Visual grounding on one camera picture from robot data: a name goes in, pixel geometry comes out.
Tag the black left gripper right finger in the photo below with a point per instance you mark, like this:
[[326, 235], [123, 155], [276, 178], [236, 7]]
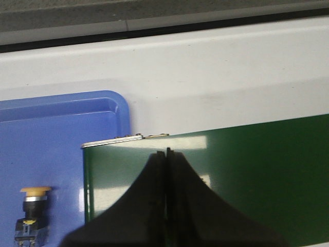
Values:
[[199, 217]]

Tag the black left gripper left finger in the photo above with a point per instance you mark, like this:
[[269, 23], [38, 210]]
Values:
[[136, 219]]

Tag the yellow push button switch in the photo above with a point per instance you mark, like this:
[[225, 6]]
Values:
[[32, 229]]

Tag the green conveyor belt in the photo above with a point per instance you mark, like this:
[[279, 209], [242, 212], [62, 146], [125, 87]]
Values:
[[274, 172]]

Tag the blue plastic tray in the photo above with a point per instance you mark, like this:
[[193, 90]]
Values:
[[41, 142]]

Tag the grey stone counter ledge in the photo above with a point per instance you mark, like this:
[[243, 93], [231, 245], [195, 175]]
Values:
[[29, 21]]

